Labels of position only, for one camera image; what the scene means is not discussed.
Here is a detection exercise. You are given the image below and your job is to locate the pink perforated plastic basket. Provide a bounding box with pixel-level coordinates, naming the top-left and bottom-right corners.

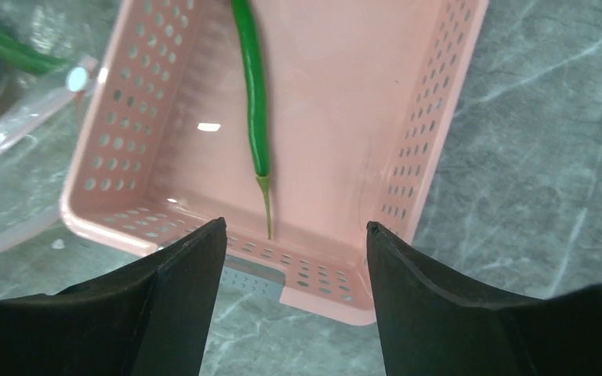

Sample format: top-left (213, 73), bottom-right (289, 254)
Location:
top-left (60, 1), bottom-right (488, 326)

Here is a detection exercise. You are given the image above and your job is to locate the clear zip top bag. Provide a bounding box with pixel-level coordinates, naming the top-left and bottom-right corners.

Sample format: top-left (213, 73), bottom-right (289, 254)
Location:
top-left (0, 0), bottom-right (100, 266)

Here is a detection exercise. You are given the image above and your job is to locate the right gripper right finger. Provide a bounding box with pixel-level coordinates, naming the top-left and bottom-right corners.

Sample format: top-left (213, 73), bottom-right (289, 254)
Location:
top-left (366, 222), bottom-right (602, 375)

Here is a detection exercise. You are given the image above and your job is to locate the green fake bean pod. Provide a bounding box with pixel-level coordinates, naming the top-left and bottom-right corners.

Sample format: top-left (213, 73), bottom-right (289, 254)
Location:
top-left (230, 0), bottom-right (273, 240)

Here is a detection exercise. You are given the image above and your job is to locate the green fake chili pepper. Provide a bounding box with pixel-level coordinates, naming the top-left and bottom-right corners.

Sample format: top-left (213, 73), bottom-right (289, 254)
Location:
top-left (0, 25), bottom-right (69, 75)

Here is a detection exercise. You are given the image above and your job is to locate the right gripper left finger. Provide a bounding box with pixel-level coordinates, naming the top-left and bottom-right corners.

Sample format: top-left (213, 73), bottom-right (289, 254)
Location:
top-left (0, 218), bottom-right (227, 375)

